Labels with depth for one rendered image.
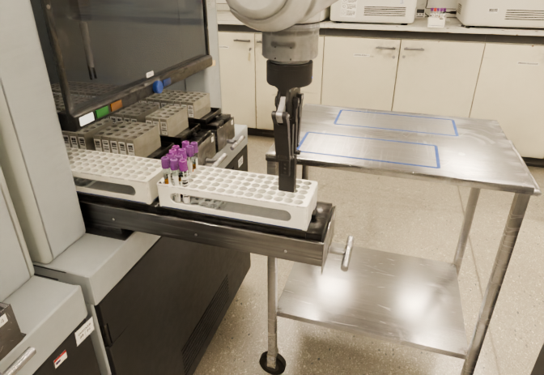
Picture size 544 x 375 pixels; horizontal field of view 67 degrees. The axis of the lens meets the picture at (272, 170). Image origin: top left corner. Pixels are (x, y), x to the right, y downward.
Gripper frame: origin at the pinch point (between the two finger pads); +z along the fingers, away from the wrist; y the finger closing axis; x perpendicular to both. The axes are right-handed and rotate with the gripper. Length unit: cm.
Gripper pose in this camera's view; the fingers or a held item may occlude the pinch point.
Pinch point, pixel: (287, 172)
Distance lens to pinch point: 74.4
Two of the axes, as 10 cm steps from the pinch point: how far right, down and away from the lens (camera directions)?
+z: 0.0, 9.0, 4.4
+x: 9.6, 1.3, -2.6
